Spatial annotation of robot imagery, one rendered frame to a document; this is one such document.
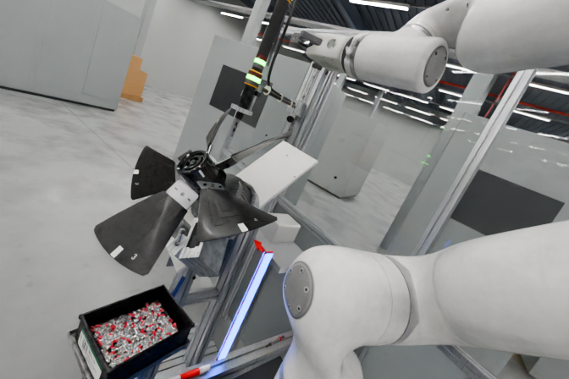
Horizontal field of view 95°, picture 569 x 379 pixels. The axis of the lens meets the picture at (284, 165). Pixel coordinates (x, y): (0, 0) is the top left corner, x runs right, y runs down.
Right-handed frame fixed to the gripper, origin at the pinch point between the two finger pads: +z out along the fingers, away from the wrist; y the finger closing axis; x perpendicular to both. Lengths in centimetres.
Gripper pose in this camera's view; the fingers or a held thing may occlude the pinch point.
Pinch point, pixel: (307, 49)
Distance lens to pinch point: 69.6
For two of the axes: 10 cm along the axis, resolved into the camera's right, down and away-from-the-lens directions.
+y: 7.2, 1.6, 6.7
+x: 3.9, -9.0, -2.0
